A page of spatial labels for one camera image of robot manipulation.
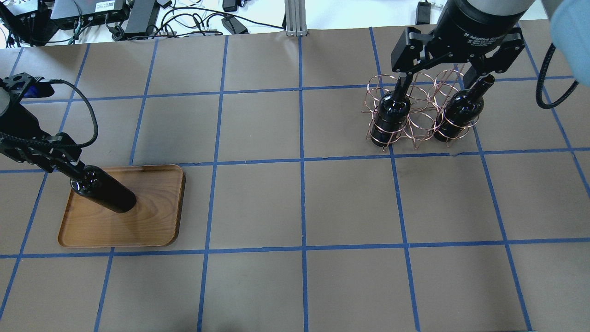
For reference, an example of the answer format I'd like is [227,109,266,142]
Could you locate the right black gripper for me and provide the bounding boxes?
[390,0,525,95]

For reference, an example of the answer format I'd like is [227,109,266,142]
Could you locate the copper wire bottle basket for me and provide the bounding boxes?
[363,65,479,150]

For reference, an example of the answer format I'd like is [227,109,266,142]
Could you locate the wooden tray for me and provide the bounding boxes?
[57,165,185,248]

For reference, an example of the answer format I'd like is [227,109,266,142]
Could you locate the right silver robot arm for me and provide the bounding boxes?
[390,0,589,87]

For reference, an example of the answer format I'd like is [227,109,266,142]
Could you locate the aluminium frame post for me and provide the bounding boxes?
[284,0,308,36]

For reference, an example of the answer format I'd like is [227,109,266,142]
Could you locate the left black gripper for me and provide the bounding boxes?
[0,74,86,182]

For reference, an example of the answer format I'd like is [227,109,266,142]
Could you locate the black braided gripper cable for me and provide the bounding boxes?
[0,78,100,150]

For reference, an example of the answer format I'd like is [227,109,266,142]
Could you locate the black power brick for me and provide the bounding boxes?
[124,0,159,38]

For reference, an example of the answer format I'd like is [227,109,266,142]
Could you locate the dark wine bottle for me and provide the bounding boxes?
[369,92,411,148]
[434,74,495,142]
[70,165,137,213]

